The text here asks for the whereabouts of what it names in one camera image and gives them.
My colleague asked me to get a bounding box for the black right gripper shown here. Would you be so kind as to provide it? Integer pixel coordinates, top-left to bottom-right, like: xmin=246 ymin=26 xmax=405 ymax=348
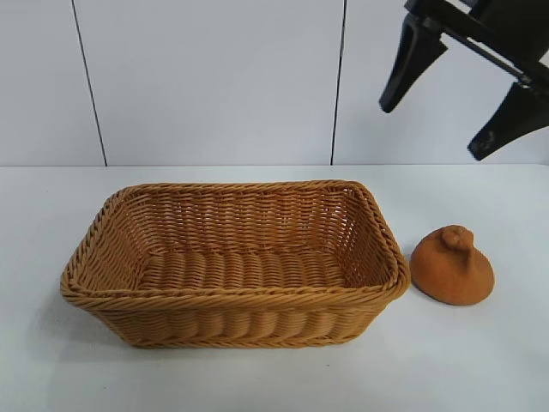
xmin=378 ymin=0 xmax=549 ymax=162

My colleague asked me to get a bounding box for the orange-brown bun toy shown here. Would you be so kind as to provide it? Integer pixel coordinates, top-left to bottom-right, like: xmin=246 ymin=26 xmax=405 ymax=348
xmin=410 ymin=225 xmax=497 ymax=306

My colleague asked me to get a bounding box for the brown woven wicker basket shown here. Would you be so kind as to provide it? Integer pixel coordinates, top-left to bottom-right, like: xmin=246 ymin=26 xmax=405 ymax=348
xmin=59 ymin=179 xmax=411 ymax=349

